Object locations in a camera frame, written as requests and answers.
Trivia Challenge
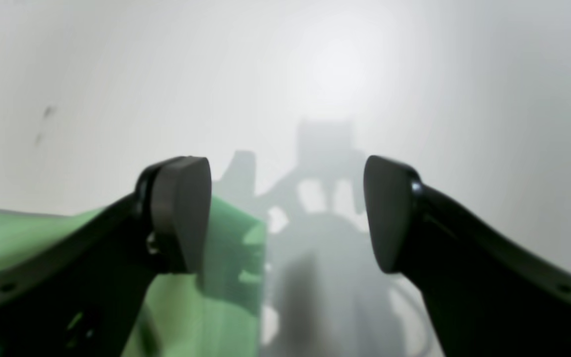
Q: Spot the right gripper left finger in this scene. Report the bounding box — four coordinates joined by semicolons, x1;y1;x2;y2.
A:
0;156;212;357

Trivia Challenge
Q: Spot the light green T-shirt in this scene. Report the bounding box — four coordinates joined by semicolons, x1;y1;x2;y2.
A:
0;196;266;357

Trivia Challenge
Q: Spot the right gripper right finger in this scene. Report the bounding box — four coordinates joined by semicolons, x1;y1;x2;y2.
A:
363;155;571;357

